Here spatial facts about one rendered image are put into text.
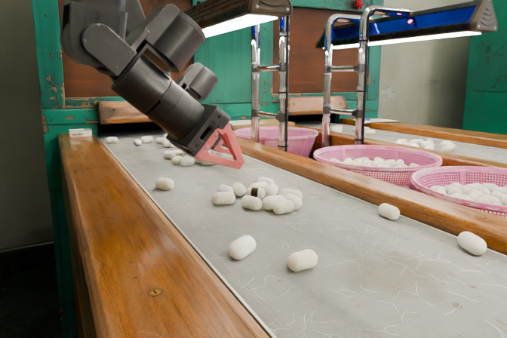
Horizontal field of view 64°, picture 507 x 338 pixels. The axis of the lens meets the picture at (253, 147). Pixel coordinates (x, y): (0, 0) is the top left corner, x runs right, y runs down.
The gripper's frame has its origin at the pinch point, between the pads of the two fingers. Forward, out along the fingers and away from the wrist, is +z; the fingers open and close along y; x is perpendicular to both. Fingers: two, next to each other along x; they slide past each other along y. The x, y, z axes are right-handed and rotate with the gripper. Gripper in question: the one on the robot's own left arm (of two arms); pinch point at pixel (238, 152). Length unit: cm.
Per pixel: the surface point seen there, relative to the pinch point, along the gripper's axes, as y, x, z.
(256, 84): 12.0, -19.1, -1.7
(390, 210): -47.4, -0.1, 1.4
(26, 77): 133, 16, -49
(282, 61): -2.7, -23.0, -5.6
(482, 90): 110, -168, 186
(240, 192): -28.5, 9.0, -9.0
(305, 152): 12.8, -14.6, 23.9
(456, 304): -66, 8, -6
